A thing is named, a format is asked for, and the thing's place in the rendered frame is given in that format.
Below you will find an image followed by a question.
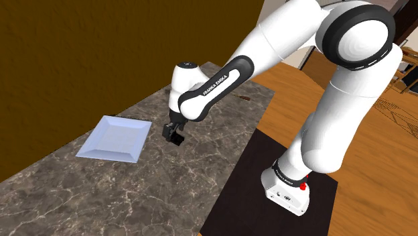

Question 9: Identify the white square plate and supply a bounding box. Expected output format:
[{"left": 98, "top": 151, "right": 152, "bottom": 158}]
[{"left": 75, "top": 115, "right": 153, "bottom": 164}]

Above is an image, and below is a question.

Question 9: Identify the black robot stand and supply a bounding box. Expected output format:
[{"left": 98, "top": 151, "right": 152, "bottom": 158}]
[{"left": 198, "top": 127, "right": 339, "bottom": 236}]

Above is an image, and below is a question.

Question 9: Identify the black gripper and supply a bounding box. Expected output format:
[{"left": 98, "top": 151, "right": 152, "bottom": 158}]
[{"left": 162, "top": 109, "right": 189, "bottom": 147}]

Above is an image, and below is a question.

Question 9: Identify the wooden shelf unit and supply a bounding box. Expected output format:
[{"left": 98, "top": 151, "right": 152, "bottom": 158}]
[{"left": 389, "top": 46, "right": 418, "bottom": 96}]

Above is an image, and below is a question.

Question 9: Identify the thin brown stick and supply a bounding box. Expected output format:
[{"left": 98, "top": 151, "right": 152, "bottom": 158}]
[{"left": 228, "top": 93, "right": 252, "bottom": 102}]

